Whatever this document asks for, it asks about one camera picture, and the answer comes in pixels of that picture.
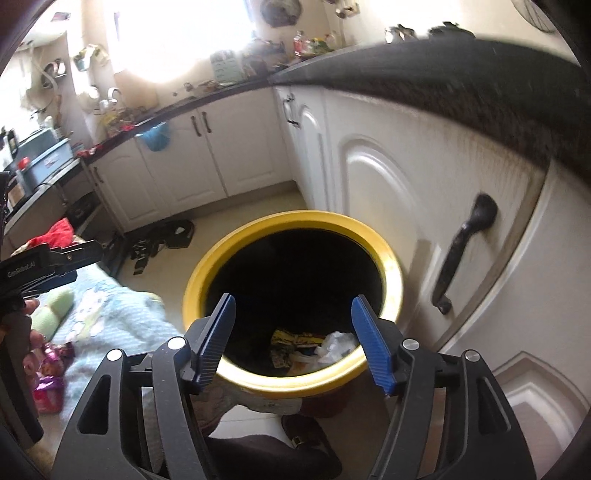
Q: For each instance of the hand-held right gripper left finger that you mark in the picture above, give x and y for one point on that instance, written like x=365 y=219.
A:
x=216 y=344

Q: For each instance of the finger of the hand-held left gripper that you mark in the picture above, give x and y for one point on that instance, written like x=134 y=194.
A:
x=78 y=254

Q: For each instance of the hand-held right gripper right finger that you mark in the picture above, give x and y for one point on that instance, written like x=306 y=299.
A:
x=373 y=346

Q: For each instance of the yellow rimmed bin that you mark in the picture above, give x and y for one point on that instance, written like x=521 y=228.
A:
x=203 y=277

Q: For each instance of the person's left hand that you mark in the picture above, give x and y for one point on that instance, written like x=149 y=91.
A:
x=37 y=344

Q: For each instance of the red cloth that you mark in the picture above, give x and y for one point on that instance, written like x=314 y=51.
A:
x=57 y=233

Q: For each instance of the white plastic bag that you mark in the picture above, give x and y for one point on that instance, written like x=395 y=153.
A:
x=337 y=346

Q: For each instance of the beige sock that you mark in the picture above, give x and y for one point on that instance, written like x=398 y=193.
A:
x=251 y=400

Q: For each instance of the printed blue blanket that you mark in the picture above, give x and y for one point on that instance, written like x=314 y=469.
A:
x=115 y=314

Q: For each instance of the yellow snack wrapper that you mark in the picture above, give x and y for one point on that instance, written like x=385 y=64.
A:
x=293 y=341

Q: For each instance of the white cabinet door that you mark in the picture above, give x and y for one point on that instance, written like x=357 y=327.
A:
x=314 y=157
x=124 y=184
x=392 y=184
x=184 y=175
x=531 y=392
x=249 y=147
x=284 y=147

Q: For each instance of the pink snack packet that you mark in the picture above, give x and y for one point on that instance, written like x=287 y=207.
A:
x=55 y=360
x=48 y=394

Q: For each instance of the grey blue storage box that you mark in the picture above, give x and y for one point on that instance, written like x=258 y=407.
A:
x=46 y=157

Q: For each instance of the red foil packet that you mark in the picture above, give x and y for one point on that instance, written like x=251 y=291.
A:
x=90 y=150

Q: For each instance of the brown slipper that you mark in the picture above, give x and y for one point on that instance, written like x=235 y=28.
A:
x=277 y=457

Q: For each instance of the teal box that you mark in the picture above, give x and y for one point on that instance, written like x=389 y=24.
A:
x=226 y=65

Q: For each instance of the black kitchen countertop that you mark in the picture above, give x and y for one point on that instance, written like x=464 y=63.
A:
x=415 y=69

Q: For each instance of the steel kettle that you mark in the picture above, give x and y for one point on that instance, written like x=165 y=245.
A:
x=400 y=33

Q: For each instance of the steel pot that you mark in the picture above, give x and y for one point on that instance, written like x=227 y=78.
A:
x=450 y=30

